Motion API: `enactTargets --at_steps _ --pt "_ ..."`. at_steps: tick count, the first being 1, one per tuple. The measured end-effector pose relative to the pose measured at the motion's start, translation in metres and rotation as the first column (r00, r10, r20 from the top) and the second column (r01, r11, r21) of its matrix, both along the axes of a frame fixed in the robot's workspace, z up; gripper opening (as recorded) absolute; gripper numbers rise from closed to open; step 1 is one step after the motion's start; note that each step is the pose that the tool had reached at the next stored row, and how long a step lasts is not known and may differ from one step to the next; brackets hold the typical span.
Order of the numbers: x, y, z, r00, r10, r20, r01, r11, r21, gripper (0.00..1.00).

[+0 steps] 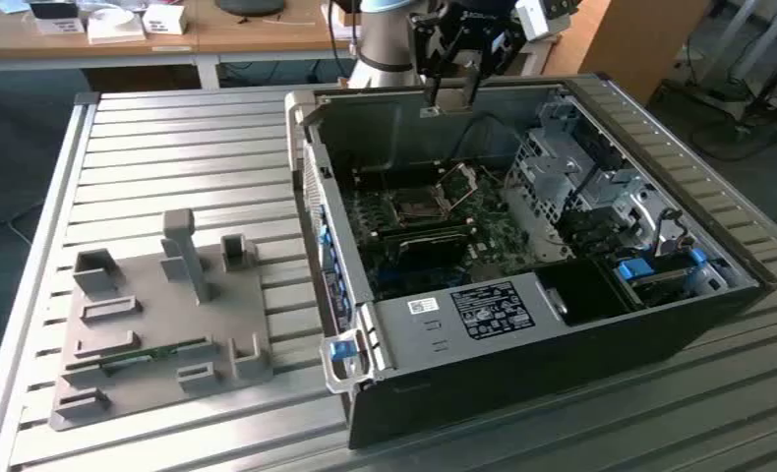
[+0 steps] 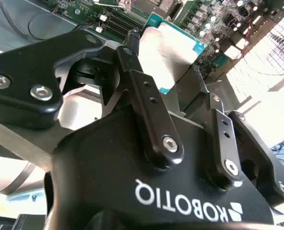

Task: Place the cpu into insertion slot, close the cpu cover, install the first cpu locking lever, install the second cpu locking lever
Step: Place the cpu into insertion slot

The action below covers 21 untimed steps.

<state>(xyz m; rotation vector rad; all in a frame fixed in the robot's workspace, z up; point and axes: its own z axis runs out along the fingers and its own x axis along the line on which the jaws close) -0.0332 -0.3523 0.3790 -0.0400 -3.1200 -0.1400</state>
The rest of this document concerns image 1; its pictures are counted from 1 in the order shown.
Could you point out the dark round pad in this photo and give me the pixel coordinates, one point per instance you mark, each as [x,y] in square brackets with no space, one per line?
[251,6]

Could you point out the small cardboard box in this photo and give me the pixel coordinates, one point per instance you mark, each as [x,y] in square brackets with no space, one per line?
[350,19]

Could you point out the black expansion card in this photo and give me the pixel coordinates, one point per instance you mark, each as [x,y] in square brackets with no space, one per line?
[431,253]

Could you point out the black open PC case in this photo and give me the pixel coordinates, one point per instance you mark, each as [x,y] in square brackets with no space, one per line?
[526,393]

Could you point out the wooden cabinet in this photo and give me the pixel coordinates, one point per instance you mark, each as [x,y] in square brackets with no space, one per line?
[645,44]

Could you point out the green RAM stick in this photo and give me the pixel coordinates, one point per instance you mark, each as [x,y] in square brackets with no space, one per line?
[427,230]
[159,352]

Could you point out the CPU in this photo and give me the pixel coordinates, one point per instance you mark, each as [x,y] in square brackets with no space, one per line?
[454,102]

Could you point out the CPU socket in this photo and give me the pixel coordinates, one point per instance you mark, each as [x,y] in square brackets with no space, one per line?
[414,206]

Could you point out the grey parts rack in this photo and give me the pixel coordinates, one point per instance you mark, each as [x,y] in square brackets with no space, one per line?
[166,314]

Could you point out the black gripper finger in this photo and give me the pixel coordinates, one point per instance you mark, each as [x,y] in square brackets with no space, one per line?
[473,91]
[433,91]

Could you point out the blue plastic tab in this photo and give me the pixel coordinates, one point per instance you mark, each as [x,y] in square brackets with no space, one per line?
[698,258]

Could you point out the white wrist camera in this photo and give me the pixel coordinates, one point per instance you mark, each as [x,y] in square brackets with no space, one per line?
[540,22]

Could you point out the metal drive cage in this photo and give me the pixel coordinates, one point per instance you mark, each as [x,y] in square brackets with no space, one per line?
[546,169]

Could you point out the green motherboard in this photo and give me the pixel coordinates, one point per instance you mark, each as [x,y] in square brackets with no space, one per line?
[493,231]

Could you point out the wooden desk white frame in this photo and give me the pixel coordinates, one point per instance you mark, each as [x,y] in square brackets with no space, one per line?
[263,34]
[8,44]

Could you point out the blue disk carrier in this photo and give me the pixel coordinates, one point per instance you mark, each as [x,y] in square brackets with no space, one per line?
[634,270]

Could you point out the white round holder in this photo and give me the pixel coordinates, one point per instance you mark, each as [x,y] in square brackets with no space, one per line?
[116,29]

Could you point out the grey power supply unit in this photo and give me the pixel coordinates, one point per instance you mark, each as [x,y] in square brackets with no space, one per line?
[421,334]

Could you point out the white box black label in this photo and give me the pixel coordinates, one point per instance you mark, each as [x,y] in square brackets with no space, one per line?
[60,27]
[166,22]

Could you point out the blue case latch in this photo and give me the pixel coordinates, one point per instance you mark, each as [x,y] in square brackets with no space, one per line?
[341,350]

